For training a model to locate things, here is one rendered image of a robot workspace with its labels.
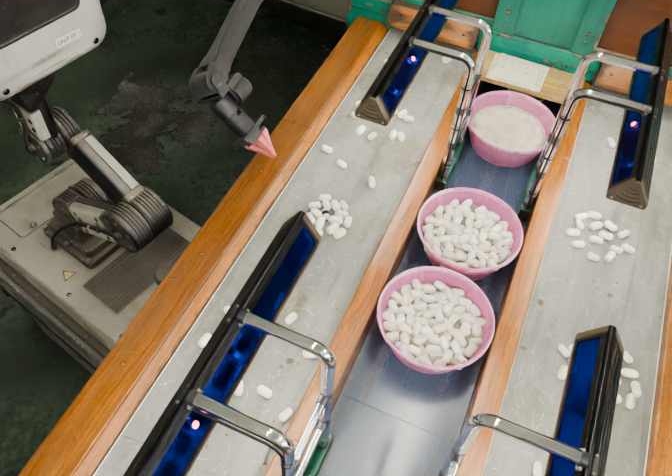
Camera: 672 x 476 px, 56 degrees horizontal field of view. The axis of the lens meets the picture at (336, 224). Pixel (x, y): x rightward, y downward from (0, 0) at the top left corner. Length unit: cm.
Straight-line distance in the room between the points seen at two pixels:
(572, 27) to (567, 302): 89
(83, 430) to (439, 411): 73
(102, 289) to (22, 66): 71
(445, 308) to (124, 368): 72
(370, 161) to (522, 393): 74
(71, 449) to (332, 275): 66
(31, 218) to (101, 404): 88
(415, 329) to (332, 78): 87
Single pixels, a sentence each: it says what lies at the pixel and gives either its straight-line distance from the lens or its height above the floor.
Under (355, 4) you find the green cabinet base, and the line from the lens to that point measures 225.
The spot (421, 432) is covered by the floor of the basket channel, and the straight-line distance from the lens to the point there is 143.
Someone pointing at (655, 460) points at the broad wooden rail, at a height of 76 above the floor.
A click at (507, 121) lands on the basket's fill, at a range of 197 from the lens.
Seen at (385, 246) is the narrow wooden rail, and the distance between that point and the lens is 154.
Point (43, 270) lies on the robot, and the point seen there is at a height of 47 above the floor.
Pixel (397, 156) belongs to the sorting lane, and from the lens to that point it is 178.
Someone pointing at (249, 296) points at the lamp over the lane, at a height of 111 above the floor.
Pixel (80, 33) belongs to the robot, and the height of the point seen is 118.
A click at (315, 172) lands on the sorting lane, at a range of 172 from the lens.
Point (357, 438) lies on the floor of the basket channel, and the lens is 140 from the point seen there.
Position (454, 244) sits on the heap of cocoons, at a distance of 161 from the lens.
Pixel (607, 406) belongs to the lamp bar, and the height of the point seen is 110.
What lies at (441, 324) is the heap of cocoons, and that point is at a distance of 147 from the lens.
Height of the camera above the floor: 199
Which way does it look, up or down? 51 degrees down
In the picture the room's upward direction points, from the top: 4 degrees clockwise
